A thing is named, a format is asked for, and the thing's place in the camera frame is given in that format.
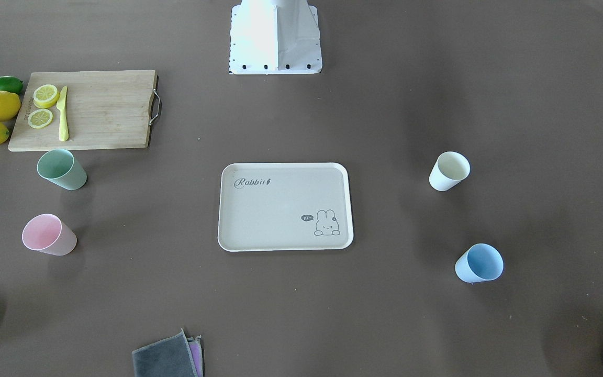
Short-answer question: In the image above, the grey folded cloth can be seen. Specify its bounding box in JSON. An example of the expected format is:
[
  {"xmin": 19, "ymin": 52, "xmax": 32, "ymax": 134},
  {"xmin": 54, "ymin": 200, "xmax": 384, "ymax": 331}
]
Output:
[{"xmin": 132, "ymin": 331, "xmax": 194, "ymax": 376}]

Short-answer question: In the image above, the lemon slice lower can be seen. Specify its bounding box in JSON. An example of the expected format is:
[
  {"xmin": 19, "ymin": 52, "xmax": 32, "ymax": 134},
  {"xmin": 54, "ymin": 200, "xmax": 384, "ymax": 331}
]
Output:
[{"xmin": 27, "ymin": 109, "xmax": 53, "ymax": 129}]

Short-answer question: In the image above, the green cup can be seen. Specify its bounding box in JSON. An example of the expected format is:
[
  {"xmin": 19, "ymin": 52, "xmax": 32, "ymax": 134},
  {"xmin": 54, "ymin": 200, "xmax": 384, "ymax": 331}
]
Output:
[{"xmin": 37, "ymin": 149, "xmax": 87, "ymax": 190}]

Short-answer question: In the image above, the beige rabbit tray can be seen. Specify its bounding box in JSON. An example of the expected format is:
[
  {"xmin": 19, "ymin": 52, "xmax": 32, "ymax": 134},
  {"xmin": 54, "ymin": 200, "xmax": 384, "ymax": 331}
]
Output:
[{"xmin": 217, "ymin": 162, "xmax": 354, "ymax": 251}]

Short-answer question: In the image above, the green lime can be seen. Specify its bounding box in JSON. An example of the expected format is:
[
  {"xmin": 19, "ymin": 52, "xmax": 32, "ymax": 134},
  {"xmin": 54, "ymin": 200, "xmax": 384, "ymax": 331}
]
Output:
[{"xmin": 0, "ymin": 76, "xmax": 24, "ymax": 95}]

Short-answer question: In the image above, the blue cup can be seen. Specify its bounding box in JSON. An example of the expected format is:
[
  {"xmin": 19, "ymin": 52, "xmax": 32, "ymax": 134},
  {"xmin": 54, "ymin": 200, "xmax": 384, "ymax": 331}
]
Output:
[{"xmin": 455, "ymin": 243, "xmax": 504, "ymax": 283}]

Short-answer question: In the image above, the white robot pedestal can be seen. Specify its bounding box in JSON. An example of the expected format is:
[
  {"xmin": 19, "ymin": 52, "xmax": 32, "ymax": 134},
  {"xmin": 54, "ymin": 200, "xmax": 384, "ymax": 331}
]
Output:
[{"xmin": 228, "ymin": 1, "xmax": 322, "ymax": 75}]

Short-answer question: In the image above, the purple cloth underneath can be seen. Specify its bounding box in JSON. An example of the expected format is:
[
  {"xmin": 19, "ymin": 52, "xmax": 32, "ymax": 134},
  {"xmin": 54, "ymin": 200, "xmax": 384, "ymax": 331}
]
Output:
[{"xmin": 187, "ymin": 335, "xmax": 204, "ymax": 377}]

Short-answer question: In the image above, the lemon half upper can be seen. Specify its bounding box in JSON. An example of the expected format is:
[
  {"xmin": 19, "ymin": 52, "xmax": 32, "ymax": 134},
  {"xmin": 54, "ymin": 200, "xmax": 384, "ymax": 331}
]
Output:
[{"xmin": 32, "ymin": 84, "xmax": 60, "ymax": 109}]

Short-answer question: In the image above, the white cup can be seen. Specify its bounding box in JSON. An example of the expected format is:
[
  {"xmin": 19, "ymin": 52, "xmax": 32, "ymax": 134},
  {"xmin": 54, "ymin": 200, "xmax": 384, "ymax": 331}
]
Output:
[{"xmin": 429, "ymin": 152, "xmax": 471, "ymax": 191}]

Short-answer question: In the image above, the pink cup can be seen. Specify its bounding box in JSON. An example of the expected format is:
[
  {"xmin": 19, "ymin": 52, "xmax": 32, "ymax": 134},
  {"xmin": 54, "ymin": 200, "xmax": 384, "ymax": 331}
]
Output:
[{"xmin": 21, "ymin": 213, "xmax": 77, "ymax": 256}]

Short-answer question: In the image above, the yellow lemon upper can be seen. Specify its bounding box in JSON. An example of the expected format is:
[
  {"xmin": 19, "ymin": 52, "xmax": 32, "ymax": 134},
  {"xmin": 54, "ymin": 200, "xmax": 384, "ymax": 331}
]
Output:
[{"xmin": 0, "ymin": 91, "xmax": 21, "ymax": 121}]

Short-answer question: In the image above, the wooden cutting board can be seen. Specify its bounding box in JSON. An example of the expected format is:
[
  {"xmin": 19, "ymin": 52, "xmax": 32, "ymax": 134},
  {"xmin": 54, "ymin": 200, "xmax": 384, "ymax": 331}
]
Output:
[{"xmin": 8, "ymin": 70, "xmax": 158, "ymax": 152}]

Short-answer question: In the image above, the yellow plastic knife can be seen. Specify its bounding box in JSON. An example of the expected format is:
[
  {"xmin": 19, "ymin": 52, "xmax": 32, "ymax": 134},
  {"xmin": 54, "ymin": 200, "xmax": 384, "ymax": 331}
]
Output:
[{"xmin": 55, "ymin": 86, "xmax": 69, "ymax": 142}]

